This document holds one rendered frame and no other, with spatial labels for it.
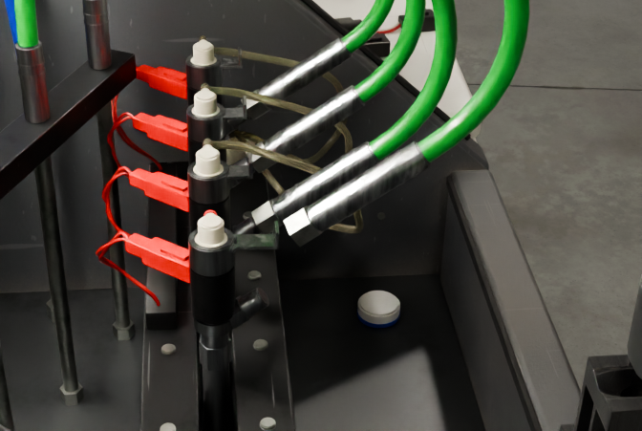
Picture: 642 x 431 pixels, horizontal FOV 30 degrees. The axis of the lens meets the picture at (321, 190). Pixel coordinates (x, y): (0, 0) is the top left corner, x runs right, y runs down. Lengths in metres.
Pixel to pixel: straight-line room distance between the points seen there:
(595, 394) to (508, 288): 0.41
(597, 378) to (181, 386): 0.35
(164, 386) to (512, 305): 0.29
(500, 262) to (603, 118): 2.23
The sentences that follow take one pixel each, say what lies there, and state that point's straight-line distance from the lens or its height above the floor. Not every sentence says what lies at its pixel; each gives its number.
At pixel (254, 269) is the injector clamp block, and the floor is 0.98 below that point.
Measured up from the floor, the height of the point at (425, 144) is 1.17.
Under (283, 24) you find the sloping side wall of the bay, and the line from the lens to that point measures 1.01.
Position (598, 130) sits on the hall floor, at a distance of 3.15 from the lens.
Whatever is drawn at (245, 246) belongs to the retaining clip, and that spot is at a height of 1.10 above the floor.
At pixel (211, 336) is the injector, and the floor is 1.03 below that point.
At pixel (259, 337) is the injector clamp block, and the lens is 0.85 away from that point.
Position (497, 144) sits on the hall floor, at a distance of 3.03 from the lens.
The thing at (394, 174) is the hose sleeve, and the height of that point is 1.15.
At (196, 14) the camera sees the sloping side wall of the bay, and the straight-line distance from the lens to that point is 1.01.
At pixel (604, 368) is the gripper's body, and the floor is 1.17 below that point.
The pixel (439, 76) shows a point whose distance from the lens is 0.78.
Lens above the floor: 1.53
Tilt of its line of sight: 33 degrees down
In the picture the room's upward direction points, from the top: 1 degrees clockwise
